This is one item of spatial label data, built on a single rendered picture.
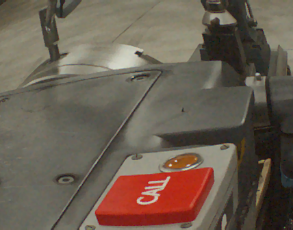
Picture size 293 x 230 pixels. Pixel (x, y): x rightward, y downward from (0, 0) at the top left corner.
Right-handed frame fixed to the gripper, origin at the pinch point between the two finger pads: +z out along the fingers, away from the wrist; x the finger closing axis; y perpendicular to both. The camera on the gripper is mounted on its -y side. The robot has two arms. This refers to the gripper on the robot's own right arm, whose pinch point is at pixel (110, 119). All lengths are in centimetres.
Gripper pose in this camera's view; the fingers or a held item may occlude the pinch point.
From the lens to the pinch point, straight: 118.5
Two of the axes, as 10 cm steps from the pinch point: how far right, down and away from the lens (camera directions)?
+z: -9.5, 0.9, 3.1
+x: -1.9, -9.3, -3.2
